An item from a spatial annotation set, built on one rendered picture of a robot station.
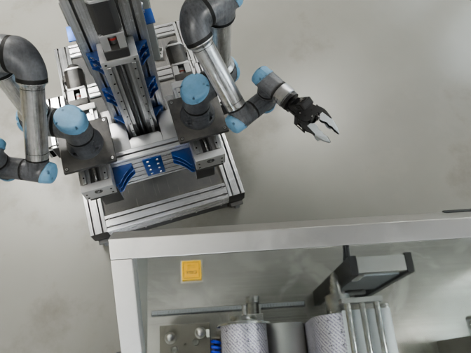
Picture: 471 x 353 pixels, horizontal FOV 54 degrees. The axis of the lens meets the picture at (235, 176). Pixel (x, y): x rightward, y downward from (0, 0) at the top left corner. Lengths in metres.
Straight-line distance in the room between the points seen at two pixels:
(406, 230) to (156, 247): 0.34
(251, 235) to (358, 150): 2.41
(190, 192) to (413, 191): 1.34
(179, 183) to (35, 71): 1.24
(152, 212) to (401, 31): 2.18
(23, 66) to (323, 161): 1.90
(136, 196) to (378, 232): 2.04
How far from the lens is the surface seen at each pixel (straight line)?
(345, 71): 3.30
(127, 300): 0.68
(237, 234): 0.63
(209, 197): 2.53
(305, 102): 1.52
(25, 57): 1.58
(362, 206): 2.86
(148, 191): 2.60
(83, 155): 2.02
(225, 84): 1.62
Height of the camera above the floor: 2.59
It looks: 67 degrees down
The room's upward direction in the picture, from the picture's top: 2 degrees clockwise
